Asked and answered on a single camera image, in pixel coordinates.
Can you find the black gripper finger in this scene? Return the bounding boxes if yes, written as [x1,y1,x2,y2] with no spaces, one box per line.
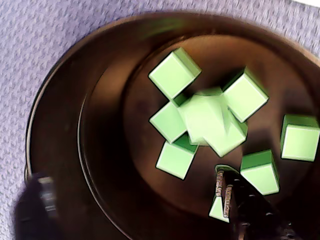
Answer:
[14,172,60,240]
[214,163,305,240]

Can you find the green cube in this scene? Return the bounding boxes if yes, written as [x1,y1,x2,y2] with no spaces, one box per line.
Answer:
[279,114,320,163]
[177,86,232,146]
[148,99,189,145]
[208,194,230,224]
[154,134,200,180]
[147,46,203,100]
[202,113,250,158]
[239,149,281,196]
[222,66,270,123]

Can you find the black metal bucket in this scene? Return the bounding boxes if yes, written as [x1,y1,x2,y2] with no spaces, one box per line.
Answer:
[23,11,320,240]

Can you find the blue woven table cloth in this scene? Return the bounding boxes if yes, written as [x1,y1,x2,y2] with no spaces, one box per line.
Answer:
[0,0,320,240]

